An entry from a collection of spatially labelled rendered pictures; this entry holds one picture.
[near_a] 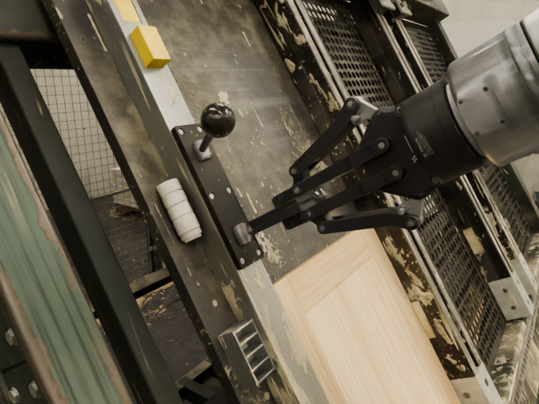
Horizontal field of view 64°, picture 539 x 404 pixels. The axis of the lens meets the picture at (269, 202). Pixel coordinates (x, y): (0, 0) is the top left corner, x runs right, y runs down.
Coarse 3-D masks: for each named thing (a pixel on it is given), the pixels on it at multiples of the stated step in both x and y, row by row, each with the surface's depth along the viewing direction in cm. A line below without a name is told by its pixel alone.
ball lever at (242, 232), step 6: (312, 192) 52; (318, 192) 52; (324, 192) 53; (318, 198) 52; (324, 198) 52; (234, 228) 55; (240, 228) 54; (246, 228) 55; (234, 234) 55; (240, 234) 54; (246, 234) 55; (240, 240) 54; (246, 240) 54
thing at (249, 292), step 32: (96, 0) 57; (128, 32) 56; (128, 64) 57; (160, 96) 56; (160, 128) 56; (192, 192) 55; (224, 256) 55; (224, 288) 56; (256, 288) 55; (256, 320) 54; (288, 320) 57; (288, 352) 55; (288, 384) 53; (320, 384) 57
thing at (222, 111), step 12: (216, 108) 45; (228, 108) 46; (204, 120) 45; (216, 120) 45; (228, 120) 45; (216, 132) 45; (228, 132) 46; (192, 144) 55; (204, 144) 53; (204, 156) 55
